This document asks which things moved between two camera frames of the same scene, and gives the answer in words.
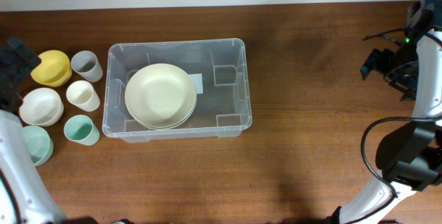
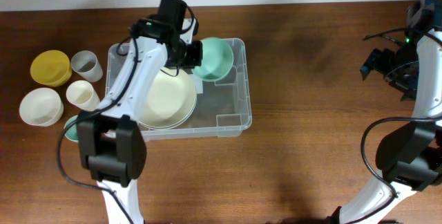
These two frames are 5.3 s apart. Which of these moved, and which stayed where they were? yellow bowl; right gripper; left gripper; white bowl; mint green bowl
Moved: mint green bowl; left gripper
Stayed: white bowl; yellow bowl; right gripper
